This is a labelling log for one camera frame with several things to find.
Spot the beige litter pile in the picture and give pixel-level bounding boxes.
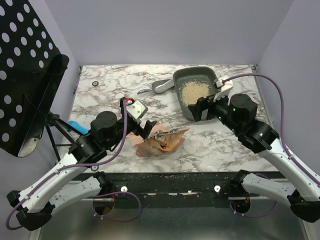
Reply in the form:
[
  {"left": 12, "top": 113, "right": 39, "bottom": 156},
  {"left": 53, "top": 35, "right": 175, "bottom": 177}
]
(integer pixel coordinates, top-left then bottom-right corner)
[{"left": 180, "top": 81, "right": 210, "bottom": 107}]

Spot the silver metal scoop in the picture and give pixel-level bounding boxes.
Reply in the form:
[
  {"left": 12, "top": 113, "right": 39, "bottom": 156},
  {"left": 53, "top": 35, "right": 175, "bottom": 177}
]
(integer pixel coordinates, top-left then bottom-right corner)
[{"left": 137, "top": 79, "right": 175, "bottom": 95}]

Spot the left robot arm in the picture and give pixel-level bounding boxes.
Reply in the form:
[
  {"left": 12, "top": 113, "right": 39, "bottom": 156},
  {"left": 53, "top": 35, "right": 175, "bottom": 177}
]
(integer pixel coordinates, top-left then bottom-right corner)
[{"left": 5, "top": 109, "right": 156, "bottom": 231}]

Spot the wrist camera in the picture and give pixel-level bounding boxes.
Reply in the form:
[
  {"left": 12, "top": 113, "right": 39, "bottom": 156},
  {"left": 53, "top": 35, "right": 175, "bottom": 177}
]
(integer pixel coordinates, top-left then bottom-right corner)
[
  {"left": 213, "top": 74, "right": 234, "bottom": 102},
  {"left": 124, "top": 98, "right": 148, "bottom": 124}
]

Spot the pink cat litter bag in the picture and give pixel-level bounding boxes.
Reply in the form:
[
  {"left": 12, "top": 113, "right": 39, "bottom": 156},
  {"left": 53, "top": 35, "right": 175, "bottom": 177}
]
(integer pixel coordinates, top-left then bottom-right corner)
[{"left": 129, "top": 122, "right": 189, "bottom": 157}]

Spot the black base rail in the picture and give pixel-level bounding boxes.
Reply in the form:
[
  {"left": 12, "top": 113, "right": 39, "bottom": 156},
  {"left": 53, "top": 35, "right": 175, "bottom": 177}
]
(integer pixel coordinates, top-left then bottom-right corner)
[{"left": 100, "top": 172, "right": 257, "bottom": 213}]

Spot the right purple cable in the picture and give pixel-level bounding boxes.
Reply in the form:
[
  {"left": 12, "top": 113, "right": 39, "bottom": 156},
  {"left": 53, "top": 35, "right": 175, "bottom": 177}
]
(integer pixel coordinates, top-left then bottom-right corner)
[{"left": 221, "top": 72, "right": 320, "bottom": 218}]

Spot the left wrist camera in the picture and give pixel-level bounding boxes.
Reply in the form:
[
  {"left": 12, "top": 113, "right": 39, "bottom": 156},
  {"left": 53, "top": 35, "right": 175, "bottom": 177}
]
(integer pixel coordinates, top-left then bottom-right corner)
[{"left": 124, "top": 98, "right": 148, "bottom": 124}]

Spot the dark grey litter tray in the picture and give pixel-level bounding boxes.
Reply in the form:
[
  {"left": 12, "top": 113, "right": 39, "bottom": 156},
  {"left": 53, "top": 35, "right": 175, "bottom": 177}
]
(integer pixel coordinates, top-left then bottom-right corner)
[{"left": 172, "top": 66, "right": 218, "bottom": 122}]

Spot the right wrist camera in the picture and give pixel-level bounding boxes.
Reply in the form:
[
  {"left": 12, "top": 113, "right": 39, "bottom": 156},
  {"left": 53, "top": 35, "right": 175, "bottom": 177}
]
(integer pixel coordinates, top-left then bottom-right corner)
[{"left": 213, "top": 74, "right": 234, "bottom": 102}]

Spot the purple cable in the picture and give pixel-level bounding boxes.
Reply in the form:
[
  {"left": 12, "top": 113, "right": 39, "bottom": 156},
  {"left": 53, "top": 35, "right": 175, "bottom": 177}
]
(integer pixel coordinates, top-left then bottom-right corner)
[
  {"left": 221, "top": 72, "right": 320, "bottom": 218},
  {"left": 5, "top": 98, "right": 142, "bottom": 231}
]

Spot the blue plastic handle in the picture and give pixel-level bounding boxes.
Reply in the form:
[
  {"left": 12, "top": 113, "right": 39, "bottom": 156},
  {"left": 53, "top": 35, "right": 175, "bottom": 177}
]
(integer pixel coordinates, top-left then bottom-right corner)
[{"left": 68, "top": 120, "right": 89, "bottom": 135}]

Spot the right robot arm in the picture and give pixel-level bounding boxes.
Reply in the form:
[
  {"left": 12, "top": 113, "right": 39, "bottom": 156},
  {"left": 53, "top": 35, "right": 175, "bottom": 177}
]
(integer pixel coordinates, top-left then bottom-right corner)
[{"left": 188, "top": 93, "right": 320, "bottom": 223}]

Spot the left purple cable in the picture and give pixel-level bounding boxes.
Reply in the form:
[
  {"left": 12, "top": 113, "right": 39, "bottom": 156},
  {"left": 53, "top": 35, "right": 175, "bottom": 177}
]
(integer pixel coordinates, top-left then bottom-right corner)
[{"left": 5, "top": 98, "right": 142, "bottom": 231}]

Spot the black perforated music stand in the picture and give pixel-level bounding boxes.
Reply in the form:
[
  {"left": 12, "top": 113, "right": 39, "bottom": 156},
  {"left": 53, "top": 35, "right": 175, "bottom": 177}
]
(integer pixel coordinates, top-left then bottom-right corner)
[{"left": 0, "top": 0, "right": 79, "bottom": 158}]

